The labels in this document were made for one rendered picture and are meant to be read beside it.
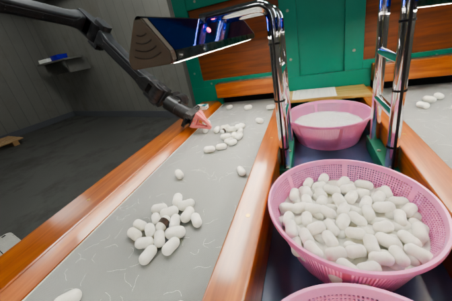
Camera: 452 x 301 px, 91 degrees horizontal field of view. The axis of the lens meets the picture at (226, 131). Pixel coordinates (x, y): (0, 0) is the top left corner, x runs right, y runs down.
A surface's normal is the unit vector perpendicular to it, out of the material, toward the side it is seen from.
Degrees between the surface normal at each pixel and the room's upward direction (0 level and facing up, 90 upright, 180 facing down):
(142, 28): 90
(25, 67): 90
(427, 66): 90
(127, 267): 0
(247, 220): 0
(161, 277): 0
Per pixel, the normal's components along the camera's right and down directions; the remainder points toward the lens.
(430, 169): -0.18, -0.91
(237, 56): -0.31, 0.42
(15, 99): 0.85, 0.05
